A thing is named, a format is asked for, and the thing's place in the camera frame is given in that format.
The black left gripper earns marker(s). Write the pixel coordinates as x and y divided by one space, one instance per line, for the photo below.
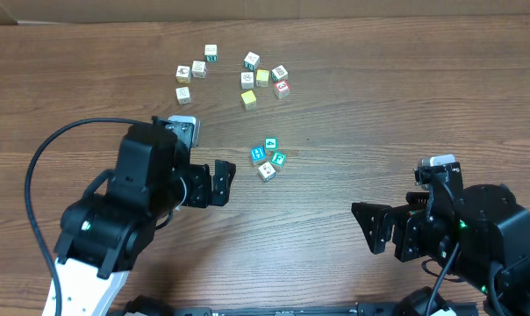
201 186

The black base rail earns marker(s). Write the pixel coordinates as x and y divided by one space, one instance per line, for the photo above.
291 309

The white block dark green side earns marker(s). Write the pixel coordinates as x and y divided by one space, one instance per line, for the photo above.
279 73

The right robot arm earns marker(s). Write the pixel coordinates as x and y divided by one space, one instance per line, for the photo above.
479 234

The white block letter left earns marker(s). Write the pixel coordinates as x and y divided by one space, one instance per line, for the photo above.
183 95

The white block teal side top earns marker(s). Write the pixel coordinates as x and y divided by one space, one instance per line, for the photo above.
251 61

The yellow top block lower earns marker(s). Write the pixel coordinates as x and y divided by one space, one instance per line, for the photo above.
249 100

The white block beside bird block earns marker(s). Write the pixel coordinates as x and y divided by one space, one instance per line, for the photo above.
199 69

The white block snail picture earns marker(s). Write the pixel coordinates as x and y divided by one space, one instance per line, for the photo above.
258 155

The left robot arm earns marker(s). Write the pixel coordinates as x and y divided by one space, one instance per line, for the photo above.
103 232

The white block brown drawing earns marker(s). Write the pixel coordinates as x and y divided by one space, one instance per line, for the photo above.
247 80

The white block blue side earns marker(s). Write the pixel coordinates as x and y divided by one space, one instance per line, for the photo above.
266 171

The red framed number block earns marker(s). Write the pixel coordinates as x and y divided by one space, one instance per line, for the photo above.
282 89

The white block green 21 side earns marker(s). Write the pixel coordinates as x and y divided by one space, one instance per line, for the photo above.
211 53

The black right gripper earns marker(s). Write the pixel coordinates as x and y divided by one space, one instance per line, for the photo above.
402 232

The white block yellow sides bird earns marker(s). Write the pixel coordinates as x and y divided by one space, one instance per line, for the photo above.
183 74

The yellow top block upper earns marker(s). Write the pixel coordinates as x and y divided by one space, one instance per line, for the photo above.
262 78

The green block number four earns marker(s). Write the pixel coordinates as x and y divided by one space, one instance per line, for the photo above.
270 144

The cardboard wall panel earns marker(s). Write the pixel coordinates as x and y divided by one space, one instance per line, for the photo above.
14 12

